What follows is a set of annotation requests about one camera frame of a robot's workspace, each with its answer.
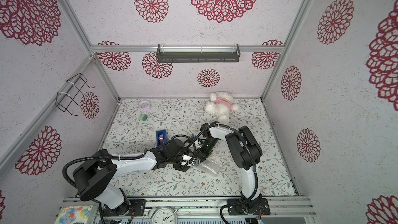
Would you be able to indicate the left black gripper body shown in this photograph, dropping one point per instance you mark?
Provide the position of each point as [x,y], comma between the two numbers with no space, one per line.
[177,160]

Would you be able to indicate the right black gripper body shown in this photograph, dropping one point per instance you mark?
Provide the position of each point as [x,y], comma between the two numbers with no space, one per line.
[202,154]

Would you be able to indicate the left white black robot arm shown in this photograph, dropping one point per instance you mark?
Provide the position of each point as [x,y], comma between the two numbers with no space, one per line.
[92,176]

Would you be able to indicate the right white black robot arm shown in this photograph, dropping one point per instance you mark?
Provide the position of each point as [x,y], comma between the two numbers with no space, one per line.
[245,152]

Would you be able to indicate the blue tape dispenser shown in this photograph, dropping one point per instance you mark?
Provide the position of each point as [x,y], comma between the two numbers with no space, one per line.
[161,137]

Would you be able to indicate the white teddy bear pink shirt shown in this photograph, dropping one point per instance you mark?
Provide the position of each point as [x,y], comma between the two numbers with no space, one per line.
[220,106]

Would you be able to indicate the white analog clock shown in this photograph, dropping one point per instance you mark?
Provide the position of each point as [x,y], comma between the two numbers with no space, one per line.
[165,215]

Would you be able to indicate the colourful patterned box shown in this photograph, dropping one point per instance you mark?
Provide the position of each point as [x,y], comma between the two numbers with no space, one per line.
[77,214]

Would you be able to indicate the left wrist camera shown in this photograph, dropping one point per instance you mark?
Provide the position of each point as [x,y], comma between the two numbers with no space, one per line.
[190,161]

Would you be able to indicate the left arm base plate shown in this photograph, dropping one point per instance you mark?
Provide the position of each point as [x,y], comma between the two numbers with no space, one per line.
[135,207]

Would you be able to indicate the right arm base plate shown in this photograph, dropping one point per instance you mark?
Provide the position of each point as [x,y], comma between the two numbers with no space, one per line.
[258,206]

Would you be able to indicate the black wall shelf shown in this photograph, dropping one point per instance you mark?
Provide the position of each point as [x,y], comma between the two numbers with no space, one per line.
[203,55]

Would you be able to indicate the black wire wall rack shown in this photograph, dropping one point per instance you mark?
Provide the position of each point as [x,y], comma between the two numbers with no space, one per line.
[64,99]

